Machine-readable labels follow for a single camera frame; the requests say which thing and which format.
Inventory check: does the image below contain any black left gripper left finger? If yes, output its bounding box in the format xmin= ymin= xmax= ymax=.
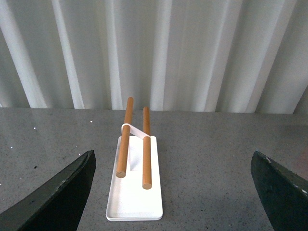
xmin=0 ymin=150 xmax=96 ymax=231

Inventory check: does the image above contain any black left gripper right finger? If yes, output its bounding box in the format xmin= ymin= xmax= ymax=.
xmin=251 ymin=151 xmax=308 ymax=231

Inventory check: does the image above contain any white towel rack stand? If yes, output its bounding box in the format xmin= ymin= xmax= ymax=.
xmin=106 ymin=97 xmax=163 ymax=221

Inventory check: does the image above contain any white pleated curtain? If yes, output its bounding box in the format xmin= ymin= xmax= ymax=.
xmin=0 ymin=0 xmax=308 ymax=114

